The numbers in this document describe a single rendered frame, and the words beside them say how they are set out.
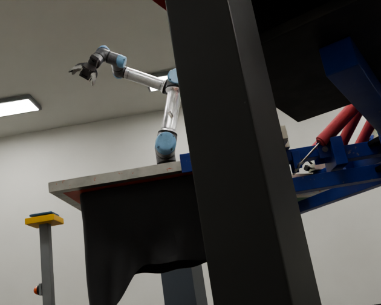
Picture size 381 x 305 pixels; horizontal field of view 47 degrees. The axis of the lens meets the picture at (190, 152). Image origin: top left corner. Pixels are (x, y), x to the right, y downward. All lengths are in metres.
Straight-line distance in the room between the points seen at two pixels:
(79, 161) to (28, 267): 1.48
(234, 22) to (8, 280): 5.97
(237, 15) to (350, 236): 5.60
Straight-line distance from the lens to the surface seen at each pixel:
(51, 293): 2.03
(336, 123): 1.90
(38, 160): 6.34
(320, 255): 5.76
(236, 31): 0.31
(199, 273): 2.53
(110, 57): 2.76
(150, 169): 1.59
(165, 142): 2.48
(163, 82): 2.80
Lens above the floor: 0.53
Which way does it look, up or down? 18 degrees up
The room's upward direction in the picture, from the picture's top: 9 degrees counter-clockwise
